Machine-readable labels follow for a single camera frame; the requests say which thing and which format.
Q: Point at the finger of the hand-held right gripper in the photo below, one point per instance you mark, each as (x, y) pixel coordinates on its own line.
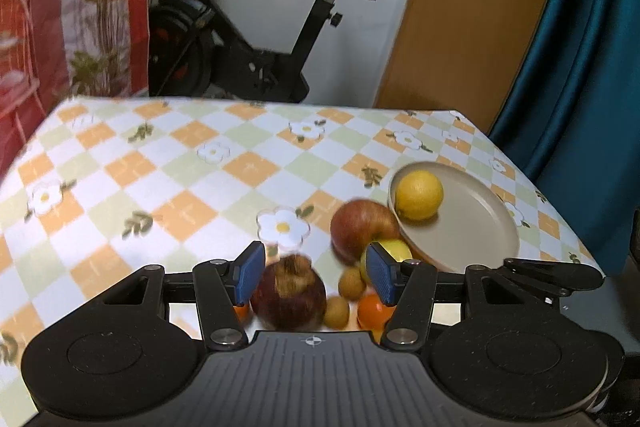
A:
(537, 289)
(560, 272)

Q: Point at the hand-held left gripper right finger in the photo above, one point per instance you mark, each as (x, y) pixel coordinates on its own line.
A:
(380, 274)

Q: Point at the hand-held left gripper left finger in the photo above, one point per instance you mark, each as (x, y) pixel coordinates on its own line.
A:
(252, 269)

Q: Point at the brown longan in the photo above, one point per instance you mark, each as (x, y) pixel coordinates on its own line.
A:
(351, 283)
(336, 312)

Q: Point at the small yellow-green jujube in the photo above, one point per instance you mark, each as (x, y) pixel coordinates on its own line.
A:
(398, 249)

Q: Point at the orange mandarin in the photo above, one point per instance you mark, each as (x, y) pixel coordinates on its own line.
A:
(242, 311)
(371, 312)

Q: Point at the purple mangosteen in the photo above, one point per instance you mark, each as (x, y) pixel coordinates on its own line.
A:
(290, 302)

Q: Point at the yellow lemon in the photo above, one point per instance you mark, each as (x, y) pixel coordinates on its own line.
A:
(419, 196)

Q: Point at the beige round plate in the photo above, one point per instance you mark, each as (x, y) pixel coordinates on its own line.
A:
(475, 217)

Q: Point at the red apple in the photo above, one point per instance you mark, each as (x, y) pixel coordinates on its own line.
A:
(357, 227)

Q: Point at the checked flower tablecloth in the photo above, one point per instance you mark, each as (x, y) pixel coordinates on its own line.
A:
(150, 167)

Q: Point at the teal curtain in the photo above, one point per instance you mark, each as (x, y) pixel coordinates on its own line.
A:
(590, 82)

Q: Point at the black exercise bike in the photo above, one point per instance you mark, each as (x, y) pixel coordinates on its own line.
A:
(240, 57)

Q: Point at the wooden board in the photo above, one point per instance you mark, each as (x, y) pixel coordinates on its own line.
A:
(475, 7)

